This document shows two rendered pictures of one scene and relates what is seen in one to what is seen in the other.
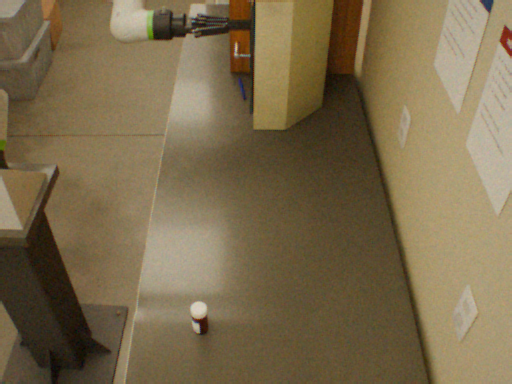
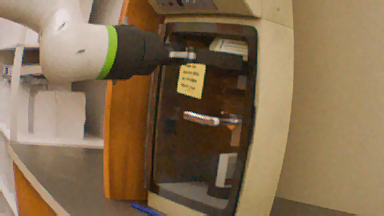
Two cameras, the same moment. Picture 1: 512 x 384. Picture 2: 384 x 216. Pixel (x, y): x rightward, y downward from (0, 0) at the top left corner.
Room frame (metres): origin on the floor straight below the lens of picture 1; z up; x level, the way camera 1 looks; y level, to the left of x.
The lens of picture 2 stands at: (0.83, 0.67, 1.30)
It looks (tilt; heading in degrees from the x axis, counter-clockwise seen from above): 5 degrees down; 322
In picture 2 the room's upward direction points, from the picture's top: 6 degrees clockwise
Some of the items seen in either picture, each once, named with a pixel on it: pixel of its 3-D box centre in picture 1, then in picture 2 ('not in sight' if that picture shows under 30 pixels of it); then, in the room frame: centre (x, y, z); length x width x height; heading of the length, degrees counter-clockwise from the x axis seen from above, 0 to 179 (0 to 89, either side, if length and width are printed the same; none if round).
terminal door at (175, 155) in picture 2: (251, 42); (196, 118); (1.64, 0.03, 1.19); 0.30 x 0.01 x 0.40; 1
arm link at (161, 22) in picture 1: (164, 24); (118, 49); (1.52, 0.29, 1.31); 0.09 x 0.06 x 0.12; 2
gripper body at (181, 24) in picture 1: (188, 25); (153, 53); (1.52, 0.22, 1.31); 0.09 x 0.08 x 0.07; 92
